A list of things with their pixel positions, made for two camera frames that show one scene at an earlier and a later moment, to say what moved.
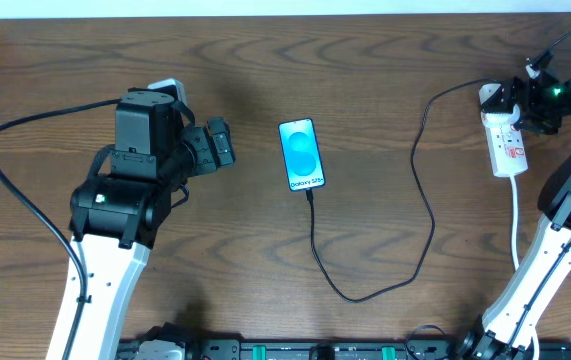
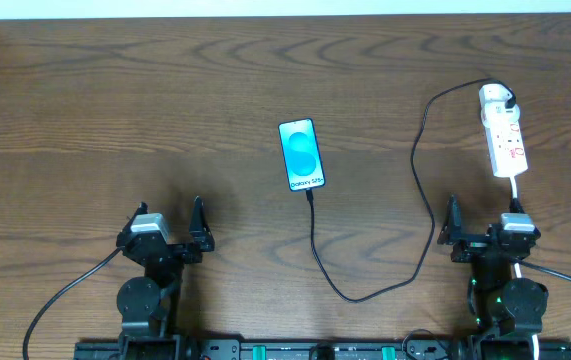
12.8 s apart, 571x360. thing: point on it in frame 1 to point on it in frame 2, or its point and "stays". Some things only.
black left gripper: (219, 144) to (174, 248)
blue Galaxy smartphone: (301, 153) stays
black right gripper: (518, 95) to (482, 241)
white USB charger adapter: (500, 120) stays
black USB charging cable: (311, 210) stays
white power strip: (506, 150) stays
